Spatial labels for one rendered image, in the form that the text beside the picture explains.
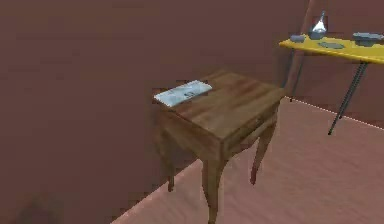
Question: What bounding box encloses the white flat book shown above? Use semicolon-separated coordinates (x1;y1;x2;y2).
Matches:
153;79;214;108

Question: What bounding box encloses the brown wooden side table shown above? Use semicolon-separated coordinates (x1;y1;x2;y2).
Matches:
153;69;287;224

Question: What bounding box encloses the grey pointed vessel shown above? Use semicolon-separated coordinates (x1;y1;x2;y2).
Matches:
308;10;328;41

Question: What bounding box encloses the flat grey plate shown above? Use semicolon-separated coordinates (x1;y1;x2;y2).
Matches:
317;40;345;50

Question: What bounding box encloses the yellow table with grey legs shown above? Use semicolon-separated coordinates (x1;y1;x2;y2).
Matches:
278;33;384;136

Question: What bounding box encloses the grey shallow pan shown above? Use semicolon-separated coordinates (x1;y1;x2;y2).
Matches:
352;31;384;47

